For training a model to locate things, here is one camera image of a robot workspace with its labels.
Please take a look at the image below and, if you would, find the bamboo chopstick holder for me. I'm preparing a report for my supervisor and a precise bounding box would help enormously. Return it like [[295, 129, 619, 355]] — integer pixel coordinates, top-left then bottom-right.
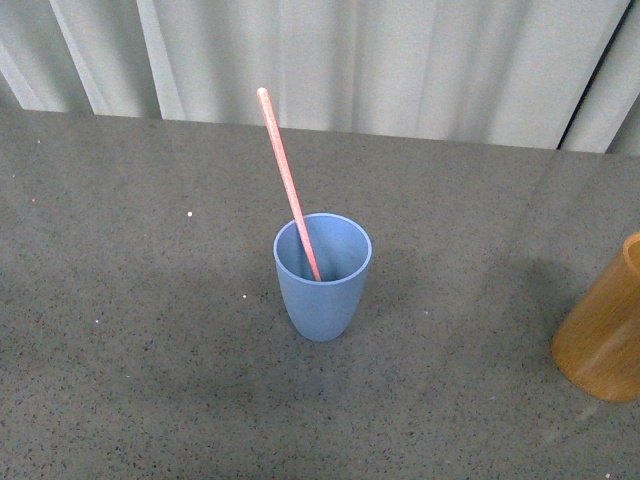
[[551, 233, 639, 402]]

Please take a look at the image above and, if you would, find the blue plastic cup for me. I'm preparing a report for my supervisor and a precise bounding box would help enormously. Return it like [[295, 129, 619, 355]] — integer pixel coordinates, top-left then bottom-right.
[[273, 213, 373, 341]]

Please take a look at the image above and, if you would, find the white curtain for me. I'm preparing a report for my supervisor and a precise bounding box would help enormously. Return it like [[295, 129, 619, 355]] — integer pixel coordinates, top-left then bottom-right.
[[1, 1, 639, 155]]

